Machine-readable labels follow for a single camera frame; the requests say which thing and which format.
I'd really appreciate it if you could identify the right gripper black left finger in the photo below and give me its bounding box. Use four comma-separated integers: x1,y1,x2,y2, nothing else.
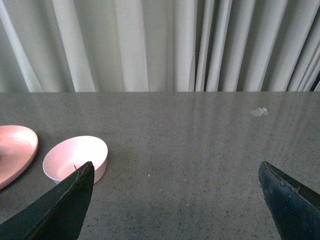
0,161,95,240

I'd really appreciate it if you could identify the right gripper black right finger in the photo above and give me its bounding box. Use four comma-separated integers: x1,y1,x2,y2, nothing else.
258,161,320,240

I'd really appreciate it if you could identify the pink bowl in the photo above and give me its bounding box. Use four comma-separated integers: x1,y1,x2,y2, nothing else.
42,135,108,184

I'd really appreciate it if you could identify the pink plate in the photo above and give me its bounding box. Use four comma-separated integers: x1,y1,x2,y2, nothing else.
0,125,39,189

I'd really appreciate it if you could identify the crumpled clear tape piece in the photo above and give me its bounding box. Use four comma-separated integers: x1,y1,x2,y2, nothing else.
249,107,269,117

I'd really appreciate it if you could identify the white curtain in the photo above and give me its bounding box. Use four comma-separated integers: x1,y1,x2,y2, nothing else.
0,0,320,92

